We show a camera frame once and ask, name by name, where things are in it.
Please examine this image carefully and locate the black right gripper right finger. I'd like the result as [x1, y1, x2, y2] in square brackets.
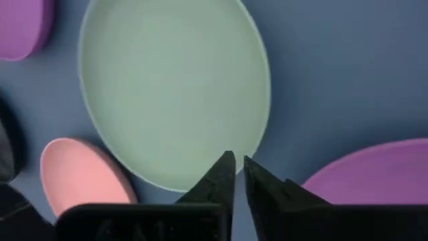
[243, 155, 330, 241]

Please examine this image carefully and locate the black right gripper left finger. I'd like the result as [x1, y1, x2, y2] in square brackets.
[176, 150, 237, 241]

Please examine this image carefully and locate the green plate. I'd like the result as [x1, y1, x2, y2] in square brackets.
[78, 0, 272, 193]

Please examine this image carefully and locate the purple plate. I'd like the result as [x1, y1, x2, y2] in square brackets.
[300, 138, 428, 206]
[0, 0, 56, 62]

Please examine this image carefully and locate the pink plate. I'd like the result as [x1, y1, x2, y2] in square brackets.
[39, 137, 138, 218]

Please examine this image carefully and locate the black table frame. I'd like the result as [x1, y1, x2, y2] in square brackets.
[0, 183, 57, 241]

